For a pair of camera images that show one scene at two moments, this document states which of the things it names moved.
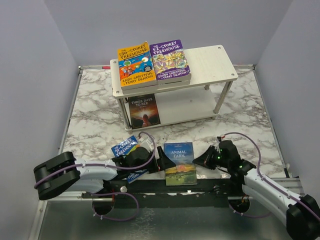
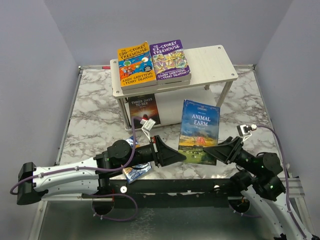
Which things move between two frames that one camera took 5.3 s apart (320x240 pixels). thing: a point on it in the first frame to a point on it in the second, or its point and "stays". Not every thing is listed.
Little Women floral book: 173,84 stays
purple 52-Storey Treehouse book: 170,62 stays
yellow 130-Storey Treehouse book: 135,66 stays
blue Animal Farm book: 184,173 to 199,129
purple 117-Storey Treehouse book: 139,89 stays
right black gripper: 205,160 to 226,152
